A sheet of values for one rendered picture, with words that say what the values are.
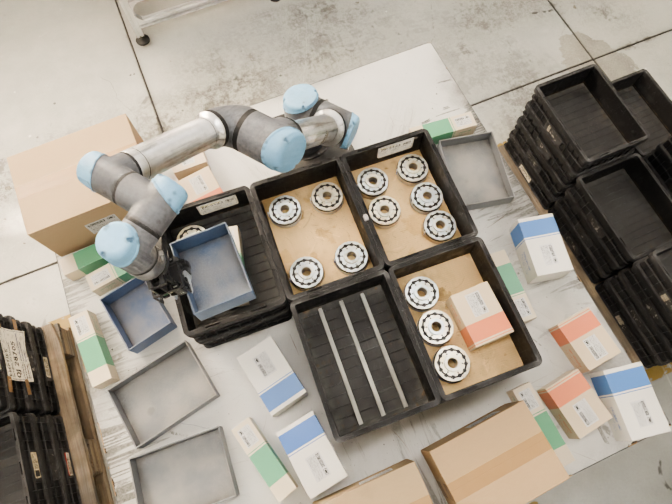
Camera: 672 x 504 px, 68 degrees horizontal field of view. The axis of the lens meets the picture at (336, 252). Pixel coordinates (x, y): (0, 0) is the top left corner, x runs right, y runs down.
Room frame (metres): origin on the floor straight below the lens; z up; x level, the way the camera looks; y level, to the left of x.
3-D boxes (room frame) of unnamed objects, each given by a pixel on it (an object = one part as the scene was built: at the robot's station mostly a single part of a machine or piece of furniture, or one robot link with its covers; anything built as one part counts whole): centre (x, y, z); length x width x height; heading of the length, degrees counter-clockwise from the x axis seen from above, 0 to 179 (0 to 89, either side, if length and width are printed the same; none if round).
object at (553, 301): (0.45, 0.04, 0.35); 1.60 x 1.60 x 0.70; 22
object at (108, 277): (0.54, 0.70, 0.73); 0.24 x 0.06 x 0.06; 120
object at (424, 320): (0.29, -0.29, 0.86); 0.10 x 0.10 x 0.01
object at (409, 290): (0.40, -0.25, 0.86); 0.10 x 0.10 x 0.01
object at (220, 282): (0.40, 0.31, 1.10); 0.20 x 0.15 x 0.07; 22
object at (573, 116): (1.22, -1.05, 0.37); 0.40 x 0.30 x 0.45; 22
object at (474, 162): (0.88, -0.50, 0.73); 0.27 x 0.20 x 0.05; 10
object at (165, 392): (0.13, 0.53, 0.73); 0.27 x 0.20 x 0.05; 123
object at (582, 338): (0.26, -0.77, 0.74); 0.16 x 0.12 x 0.07; 27
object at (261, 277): (0.50, 0.35, 0.87); 0.40 x 0.30 x 0.11; 19
